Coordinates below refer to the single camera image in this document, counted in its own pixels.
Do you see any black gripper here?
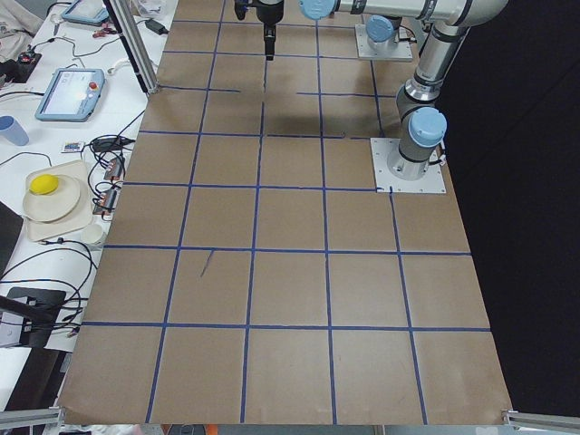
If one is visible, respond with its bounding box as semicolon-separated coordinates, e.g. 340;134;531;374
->
256;0;284;61

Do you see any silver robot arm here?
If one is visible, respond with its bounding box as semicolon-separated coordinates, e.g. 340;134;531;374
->
365;14;416;52
299;1;508;181

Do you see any black monitor stand base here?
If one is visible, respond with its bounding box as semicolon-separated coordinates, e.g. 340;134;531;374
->
1;286;66;348

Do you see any black power adapter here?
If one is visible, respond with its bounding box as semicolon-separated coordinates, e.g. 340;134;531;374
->
144;18;169;35

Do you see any far blue teach pendant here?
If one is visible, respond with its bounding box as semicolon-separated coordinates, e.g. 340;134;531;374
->
62;0;109;26

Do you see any blue teach pendant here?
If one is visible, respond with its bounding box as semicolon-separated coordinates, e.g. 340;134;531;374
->
62;0;109;26
34;68;105;122

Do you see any near blue teach pendant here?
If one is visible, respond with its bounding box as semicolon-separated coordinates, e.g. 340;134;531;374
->
34;68;105;122

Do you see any small colourful card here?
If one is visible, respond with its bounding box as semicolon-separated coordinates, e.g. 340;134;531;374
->
61;141;86;154

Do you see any brown paper table cover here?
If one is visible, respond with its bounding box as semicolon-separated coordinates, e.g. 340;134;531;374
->
59;1;510;424

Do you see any square beige tray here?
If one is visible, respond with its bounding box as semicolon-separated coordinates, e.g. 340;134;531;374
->
23;159;92;242

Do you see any white paper cup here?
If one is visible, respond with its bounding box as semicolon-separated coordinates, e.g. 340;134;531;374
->
80;224;107;250

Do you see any yellow lemon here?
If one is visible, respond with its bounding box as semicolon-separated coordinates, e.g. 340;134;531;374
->
28;174;59;195

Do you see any light blue cup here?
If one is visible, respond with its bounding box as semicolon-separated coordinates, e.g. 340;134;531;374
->
0;115;29;146

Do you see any round beige plate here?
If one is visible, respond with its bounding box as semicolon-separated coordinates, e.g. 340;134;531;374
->
23;176;81;222

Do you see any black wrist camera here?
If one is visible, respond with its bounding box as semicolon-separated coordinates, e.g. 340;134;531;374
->
234;0;252;21

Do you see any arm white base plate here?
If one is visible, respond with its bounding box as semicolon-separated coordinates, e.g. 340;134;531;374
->
355;20;413;62
371;138;446;195

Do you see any aluminium frame post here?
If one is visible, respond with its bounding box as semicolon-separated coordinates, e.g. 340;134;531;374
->
103;0;159;95

